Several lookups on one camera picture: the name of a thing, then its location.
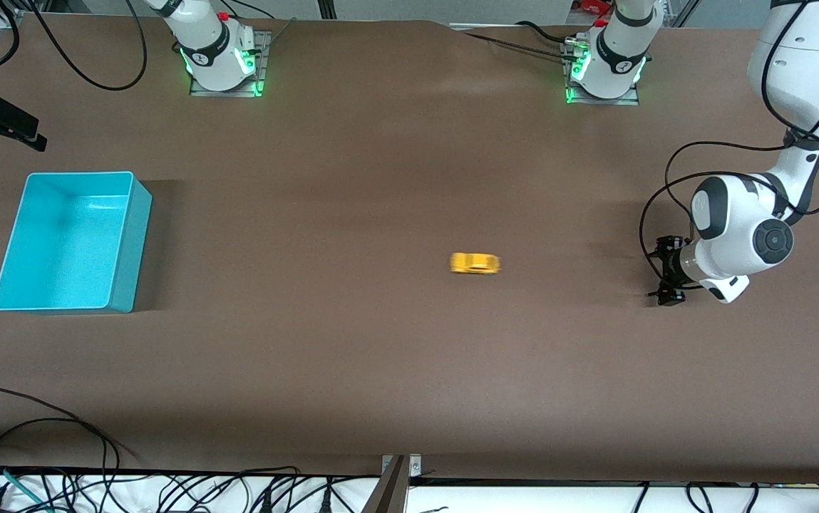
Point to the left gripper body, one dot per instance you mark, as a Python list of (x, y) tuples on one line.
[(674, 264)]

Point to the slanted aluminium post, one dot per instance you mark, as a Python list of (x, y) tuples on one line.
[(388, 495)]

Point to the yellow beetle toy car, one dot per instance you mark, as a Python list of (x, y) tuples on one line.
[(473, 263)]

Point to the metal bracket plate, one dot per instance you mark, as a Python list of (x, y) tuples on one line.
[(416, 467)]

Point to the turquoise plastic bin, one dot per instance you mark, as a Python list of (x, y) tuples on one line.
[(60, 242)]

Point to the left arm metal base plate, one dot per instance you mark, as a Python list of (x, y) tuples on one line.
[(601, 101)]

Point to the aluminium table edge rail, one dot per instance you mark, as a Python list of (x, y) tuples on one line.
[(6, 20)]

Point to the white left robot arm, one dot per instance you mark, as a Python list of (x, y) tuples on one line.
[(733, 228)]

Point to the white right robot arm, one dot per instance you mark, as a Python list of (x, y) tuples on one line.
[(209, 50)]

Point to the red box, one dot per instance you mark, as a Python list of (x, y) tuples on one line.
[(591, 6)]

